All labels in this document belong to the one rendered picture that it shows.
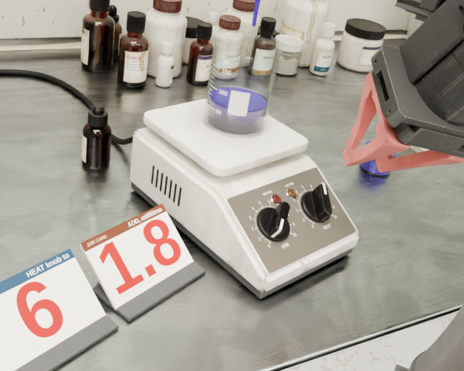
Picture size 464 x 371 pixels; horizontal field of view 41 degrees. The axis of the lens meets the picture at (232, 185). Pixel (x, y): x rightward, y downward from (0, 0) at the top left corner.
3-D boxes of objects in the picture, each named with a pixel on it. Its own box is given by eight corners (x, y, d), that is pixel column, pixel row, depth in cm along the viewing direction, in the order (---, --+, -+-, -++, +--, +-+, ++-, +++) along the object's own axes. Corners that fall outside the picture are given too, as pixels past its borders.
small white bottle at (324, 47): (305, 68, 101) (316, 20, 97) (320, 68, 103) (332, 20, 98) (315, 76, 99) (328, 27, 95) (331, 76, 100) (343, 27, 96)
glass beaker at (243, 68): (278, 136, 60) (297, 53, 56) (228, 149, 56) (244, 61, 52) (232, 106, 64) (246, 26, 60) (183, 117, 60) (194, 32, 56)
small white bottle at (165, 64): (158, 88, 86) (163, 46, 82) (152, 82, 87) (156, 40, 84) (174, 87, 87) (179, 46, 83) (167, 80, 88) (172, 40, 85)
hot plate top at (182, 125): (311, 149, 60) (314, 141, 59) (218, 179, 52) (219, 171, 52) (230, 99, 67) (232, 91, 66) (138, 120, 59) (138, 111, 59)
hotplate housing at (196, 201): (356, 255, 60) (378, 185, 56) (258, 305, 52) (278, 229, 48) (209, 151, 73) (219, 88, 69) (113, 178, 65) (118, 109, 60)
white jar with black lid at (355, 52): (328, 62, 106) (339, 21, 102) (347, 54, 111) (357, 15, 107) (364, 76, 103) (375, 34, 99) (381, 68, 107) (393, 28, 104)
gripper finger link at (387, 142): (317, 121, 53) (387, 50, 46) (382, 136, 56) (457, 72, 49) (331, 191, 50) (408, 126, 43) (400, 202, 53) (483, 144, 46)
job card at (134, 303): (205, 273, 54) (212, 235, 52) (128, 322, 48) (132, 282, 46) (156, 239, 57) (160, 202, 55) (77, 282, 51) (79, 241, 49)
